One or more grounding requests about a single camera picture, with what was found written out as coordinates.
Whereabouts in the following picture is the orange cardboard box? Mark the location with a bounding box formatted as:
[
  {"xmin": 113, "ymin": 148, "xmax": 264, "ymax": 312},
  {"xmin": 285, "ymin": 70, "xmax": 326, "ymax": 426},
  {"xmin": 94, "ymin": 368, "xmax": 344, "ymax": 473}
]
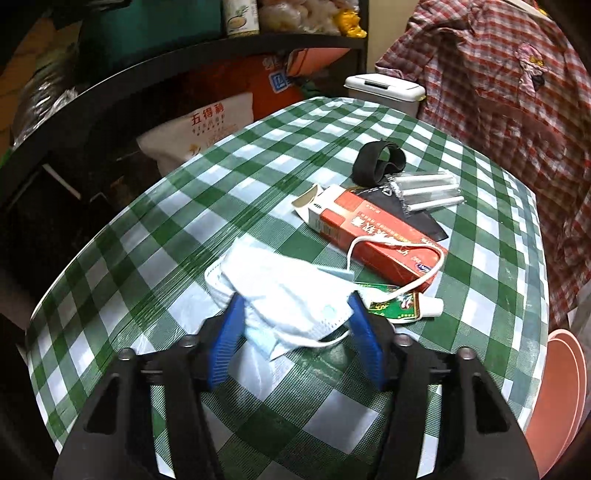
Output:
[{"xmin": 185, "ymin": 48, "xmax": 365, "ymax": 125}]

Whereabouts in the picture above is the white lidded bin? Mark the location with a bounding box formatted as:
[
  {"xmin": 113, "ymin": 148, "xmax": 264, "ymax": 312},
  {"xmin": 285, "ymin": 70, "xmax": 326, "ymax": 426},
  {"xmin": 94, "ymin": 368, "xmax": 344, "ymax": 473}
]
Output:
[{"xmin": 344, "ymin": 73, "xmax": 426, "ymax": 121}]

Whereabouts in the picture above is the clear bag of food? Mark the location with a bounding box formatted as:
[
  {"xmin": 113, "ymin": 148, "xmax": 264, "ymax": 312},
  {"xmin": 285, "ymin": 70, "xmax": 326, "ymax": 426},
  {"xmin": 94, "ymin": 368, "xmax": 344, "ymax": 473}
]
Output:
[{"xmin": 256, "ymin": 0, "xmax": 342, "ymax": 34}]

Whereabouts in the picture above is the white sack with red print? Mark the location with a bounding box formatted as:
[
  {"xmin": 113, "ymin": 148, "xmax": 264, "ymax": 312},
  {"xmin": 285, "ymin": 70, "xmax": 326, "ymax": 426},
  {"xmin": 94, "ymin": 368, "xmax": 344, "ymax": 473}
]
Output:
[{"xmin": 139, "ymin": 92, "xmax": 254, "ymax": 174}]

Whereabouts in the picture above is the black packet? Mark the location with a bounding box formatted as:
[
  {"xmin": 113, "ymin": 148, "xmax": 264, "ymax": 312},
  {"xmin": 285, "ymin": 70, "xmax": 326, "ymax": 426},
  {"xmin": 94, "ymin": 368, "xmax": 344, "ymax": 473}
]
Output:
[{"xmin": 360, "ymin": 187, "xmax": 450, "ymax": 241}]

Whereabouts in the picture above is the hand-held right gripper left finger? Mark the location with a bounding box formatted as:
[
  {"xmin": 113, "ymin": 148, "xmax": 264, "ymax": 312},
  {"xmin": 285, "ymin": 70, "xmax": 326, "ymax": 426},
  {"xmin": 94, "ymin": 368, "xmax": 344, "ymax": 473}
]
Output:
[{"xmin": 52, "ymin": 293, "xmax": 245, "ymax": 480}]

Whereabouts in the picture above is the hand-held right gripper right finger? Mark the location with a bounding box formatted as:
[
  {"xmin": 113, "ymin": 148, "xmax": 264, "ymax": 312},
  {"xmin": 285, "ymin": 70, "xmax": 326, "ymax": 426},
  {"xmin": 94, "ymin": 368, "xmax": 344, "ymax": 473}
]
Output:
[{"xmin": 346, "ymin": 293, "xmax": 540, "ymax": 480}]

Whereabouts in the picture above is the green toothpaste tube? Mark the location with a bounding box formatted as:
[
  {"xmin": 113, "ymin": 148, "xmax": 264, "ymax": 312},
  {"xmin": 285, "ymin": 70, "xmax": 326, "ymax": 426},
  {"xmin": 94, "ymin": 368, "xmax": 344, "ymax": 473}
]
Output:
[{"xmin": 355, "ymin": 281, "xmax": 445, "ymax": 324}]

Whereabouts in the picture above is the black shelf rack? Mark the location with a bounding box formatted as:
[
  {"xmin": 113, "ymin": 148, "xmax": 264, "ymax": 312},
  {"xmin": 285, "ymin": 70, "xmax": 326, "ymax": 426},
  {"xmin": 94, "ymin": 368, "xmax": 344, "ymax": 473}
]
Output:
[{"xmin": 0, "ymin": 0, "xmax": 370, "ymax": 213}]

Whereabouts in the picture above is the pink plastic bin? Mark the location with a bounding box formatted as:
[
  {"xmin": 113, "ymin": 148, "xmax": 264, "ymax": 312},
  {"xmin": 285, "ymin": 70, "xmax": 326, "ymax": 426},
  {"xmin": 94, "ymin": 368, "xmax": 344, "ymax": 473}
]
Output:
[{"xmin": 524, "ymin": 329, "xmax": 588, "ymax": 478}]

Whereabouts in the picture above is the blue face mask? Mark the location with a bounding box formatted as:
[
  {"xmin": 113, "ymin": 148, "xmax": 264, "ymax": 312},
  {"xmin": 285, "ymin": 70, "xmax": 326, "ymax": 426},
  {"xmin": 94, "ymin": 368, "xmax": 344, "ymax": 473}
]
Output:
[{"xmin": 204, "ymin": 235, "xmax": 450, "ymax": 361}]

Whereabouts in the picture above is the green checked tablecloth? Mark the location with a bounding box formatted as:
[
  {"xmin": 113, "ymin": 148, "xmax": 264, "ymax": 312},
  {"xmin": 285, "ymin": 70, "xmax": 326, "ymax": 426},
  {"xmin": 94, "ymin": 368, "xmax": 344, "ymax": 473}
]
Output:
[{"xmin": 25, "ymin": 96, "xmax": 550, "ymax": 480}]

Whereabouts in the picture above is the labelled food can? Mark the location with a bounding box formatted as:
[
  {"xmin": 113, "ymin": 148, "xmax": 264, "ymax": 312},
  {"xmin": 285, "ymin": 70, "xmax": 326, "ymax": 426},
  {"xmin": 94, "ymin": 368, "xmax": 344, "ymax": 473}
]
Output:
[{"xmin": 222, "ymin": 0, "xmax": 260, "ymax": 38}]

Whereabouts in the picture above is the red plaid shirt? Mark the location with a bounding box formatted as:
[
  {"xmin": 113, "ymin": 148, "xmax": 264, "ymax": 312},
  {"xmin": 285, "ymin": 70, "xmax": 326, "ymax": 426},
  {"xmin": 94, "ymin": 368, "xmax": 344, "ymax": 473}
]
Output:
[{"xmin": 374, "ymin": 0, "xmax": 591, "ymax": 324}]

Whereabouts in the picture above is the black elastic band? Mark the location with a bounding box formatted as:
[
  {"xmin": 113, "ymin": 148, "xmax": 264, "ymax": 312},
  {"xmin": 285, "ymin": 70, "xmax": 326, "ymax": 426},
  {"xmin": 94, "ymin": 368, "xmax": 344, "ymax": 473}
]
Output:
[{"xmin": 353, "ymin": 141, "xmax": 407, "ymax": 186}]

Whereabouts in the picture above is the clear plastic packet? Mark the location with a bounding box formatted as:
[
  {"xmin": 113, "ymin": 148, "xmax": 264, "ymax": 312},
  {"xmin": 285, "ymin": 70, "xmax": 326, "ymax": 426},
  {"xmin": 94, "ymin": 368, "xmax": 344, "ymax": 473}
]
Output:
[{"xmin": 385, "ymin": 170, "xmax": 465, "ymax": 215}]

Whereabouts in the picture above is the red and white carton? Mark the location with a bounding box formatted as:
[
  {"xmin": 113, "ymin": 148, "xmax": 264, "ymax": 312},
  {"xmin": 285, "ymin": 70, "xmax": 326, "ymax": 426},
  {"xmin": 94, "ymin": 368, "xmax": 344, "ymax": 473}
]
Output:
[{"xmin": 291, "ymin": 183, "xmax": 450, "ymax": 292}]

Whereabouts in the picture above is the yellow wrapped thing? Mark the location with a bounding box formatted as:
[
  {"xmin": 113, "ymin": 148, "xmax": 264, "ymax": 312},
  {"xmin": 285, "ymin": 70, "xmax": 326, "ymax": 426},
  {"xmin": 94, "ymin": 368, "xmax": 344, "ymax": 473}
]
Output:
[{"xmin": 333, "ymin": 9, "xmax": 368, "ymax": 38}]

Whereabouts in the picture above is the green storage box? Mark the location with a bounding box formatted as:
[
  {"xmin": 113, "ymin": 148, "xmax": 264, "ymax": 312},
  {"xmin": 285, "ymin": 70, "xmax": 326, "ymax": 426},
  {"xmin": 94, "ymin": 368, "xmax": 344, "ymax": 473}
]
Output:
[{"xmin": 78, "ymin": 0, "xmax": 227, "ymax": 70}]

